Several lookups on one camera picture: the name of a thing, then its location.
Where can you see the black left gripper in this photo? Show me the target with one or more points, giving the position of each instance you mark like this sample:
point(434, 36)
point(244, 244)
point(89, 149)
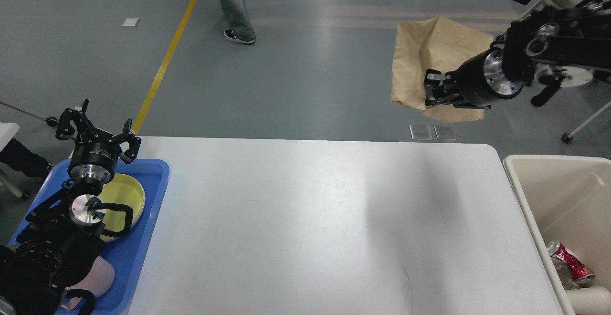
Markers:
point(92, 159)

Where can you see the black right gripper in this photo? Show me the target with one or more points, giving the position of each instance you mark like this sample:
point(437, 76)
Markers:
point(477, 83)

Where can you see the brown paper bag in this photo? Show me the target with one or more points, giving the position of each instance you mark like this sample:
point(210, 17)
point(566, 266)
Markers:
point(440, 44)

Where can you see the pink mug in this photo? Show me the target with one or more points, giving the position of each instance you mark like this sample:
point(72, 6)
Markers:
point(99, 279)

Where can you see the crushed red soda can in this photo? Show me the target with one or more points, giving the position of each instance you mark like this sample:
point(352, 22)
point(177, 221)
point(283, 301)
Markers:
point(578, 272)

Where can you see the aluminium foil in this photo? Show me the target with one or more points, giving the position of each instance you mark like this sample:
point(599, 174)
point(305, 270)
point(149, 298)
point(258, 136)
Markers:
point(564, 275)

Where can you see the white paper cup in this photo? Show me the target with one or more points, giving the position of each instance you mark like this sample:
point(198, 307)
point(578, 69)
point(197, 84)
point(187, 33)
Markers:
point(595, 300)

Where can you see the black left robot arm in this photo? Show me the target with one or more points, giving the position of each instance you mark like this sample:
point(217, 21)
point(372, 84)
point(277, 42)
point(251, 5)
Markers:
point(62, 237)

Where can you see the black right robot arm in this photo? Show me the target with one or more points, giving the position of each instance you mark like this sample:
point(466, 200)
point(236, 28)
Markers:
point(518, 65)

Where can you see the floor outlet plates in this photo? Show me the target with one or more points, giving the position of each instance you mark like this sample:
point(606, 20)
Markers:
point(437, 131)

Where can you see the white chair leg with caster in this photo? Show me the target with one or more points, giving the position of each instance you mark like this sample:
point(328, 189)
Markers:
point(49, 120)

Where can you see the beige plastic bin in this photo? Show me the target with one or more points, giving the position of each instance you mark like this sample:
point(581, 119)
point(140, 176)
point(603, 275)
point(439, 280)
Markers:
point(566, 198)

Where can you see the person in jeans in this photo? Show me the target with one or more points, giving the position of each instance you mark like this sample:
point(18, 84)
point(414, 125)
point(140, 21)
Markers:
point(240, 27)

